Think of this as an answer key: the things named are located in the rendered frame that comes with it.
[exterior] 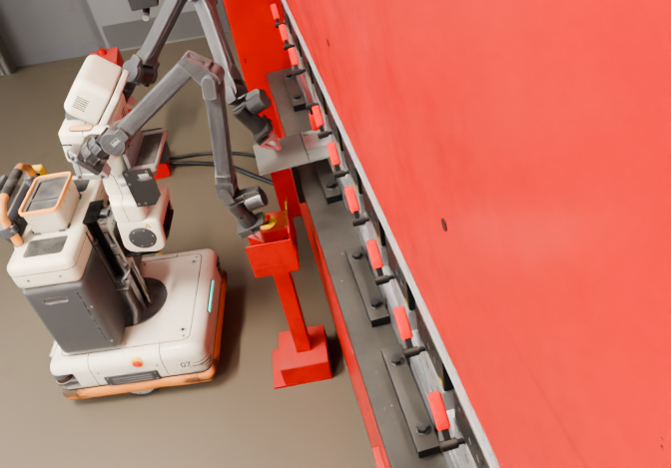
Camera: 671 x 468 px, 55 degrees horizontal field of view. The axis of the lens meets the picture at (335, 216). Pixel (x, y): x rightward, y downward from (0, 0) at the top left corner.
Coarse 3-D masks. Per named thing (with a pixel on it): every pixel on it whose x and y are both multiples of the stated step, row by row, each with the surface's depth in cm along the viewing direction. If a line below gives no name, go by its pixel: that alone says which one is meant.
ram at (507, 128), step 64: (320, 0) 140; (384, 0) 83; (448, 0) 59; (512, 0) 46; (576, 0) 37; (640, 0) 32; (320, 64) 172; (384, 64) 93; (448, 64) 64; (512, 64) 49; (576, 64) 39; (640, 64) 33; (384, 128) 106; (448, 128) 70; (512, 128) 52; (576, 128) 41; (640, 128) 34; (384, 192) 123; (448, 192) 77; (512, 192) 56; (576, 192) 44; (640, 192) 36; (448, 256) 86; (512, 256) 60; (576, 256) 47; (640, 256) 38; (448, 320) 96; (512, 320) 65; (576, 320) 50; (640, 320) 40; (512, 384) 72; (576, 384) 53; (640, 384) 42; (512, 448) 79; (576, 448) 57; (640, 448) 45
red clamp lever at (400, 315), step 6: (396, 312) 124; (402, 312) 124; (396, 318) 124; (402, 318) 123; (402, 324) 123; (408, 324) 123; (402, 330) 123; (408, 330) 123; (402, 336) 123; (408, 336) 123; (408, 342) 123; (408, 348) 123; (414, 348) 123; (420, 348) 123; (408, 354) 122; (414, 354) 122
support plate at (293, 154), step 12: (312, 132) 233; (276, 144) 230; (288, 144) 229; (300, 144) 228; (264, 156) 226; (276, 156) 225; (288, 156) 224; (300, 156) 222; (312, 156) 221; (324, 156) 220; (264, 168) 220; (276, 168) 219; (288, 168) 220
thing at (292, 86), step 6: (294, 78) 285; (288, 84) 282; (294, 84) 281; (288, 90) 278; (294, 90) 277; (300, 90) 276; (294, 102) 269; (300, 102) 268; (294, 108) 268; (300, 108) 268; (306, 108) 269
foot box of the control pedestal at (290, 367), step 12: (288, 336) 277; (312, 336) 275; (324, 336) 274; (288, 348) 272; (312, 348) 270; (324, 348) 269; (276, 360) 282; (288, 360) 268; (300, 360) 267; (312, 360) 266; (324, 360) 265; (276, 372) 277; (288, 372) 266; (300, 372) 267; (312, 372) 268; (324, 372) 269; (276, 384) 273; (288, 384) 272
